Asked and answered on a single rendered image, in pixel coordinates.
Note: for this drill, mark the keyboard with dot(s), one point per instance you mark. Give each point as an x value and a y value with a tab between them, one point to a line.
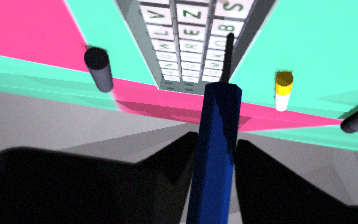
182	42

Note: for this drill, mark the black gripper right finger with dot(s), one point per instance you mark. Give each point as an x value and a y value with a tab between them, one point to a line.
270	193

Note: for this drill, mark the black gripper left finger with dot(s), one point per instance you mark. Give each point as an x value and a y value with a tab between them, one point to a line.
48	187

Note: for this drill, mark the white and yellow cylinder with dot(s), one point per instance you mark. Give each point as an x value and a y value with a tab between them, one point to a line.
284	81

